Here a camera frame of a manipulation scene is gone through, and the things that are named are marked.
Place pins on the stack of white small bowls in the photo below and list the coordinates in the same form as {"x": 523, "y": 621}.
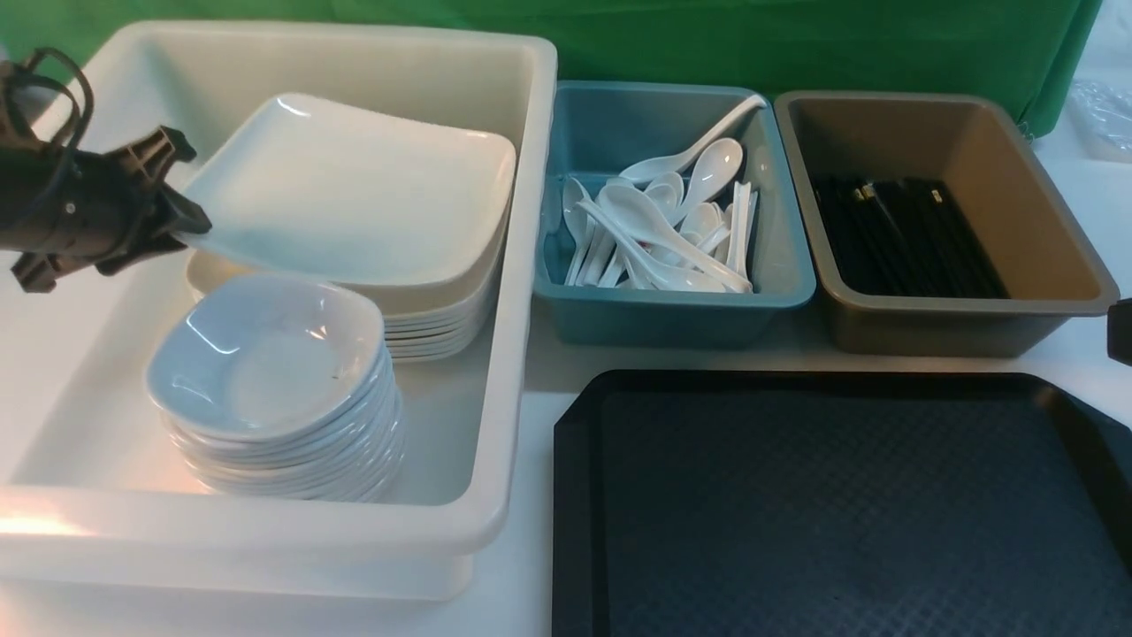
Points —
{"x": 276, "y": 386}

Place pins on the black serving tray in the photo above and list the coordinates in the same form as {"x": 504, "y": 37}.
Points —
{"x": 713, "y": 503}

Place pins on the pile of white spoons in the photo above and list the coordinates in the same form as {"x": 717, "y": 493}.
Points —
{"x": 595, "y": 259}

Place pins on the white soup spoon top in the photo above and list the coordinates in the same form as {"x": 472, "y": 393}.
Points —
{"x": 646, "y": 170}

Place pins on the green cloth backdrop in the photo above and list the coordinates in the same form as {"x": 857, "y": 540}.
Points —
{"x": 1018, "y": 54}

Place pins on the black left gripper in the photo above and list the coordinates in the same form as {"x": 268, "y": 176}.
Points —
{"x": 65, "y": 210}

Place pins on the large white plastic tub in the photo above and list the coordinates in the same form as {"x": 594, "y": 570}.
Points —
{"x": 94, "y": 491}

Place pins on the brown plastic bin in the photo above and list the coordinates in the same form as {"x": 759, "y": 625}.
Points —
{"x": 1051, "y": 271}

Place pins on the white soup spoon long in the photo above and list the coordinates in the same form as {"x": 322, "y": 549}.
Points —
{"x": 634, "y": 220}

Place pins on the pile of black chopsticks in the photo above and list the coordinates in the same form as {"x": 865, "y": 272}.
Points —
{"x": 906, "y": 237}

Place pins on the white rectangular rice plate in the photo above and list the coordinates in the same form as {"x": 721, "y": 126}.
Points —
{"x": 353, "y": 196}

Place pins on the stack of white square plates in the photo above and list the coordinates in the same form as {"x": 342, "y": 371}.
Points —
{"x": 430, "y": 324}

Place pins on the white soup spoon upright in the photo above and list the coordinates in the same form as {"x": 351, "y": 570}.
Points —
{"x": 716, "y": 167}

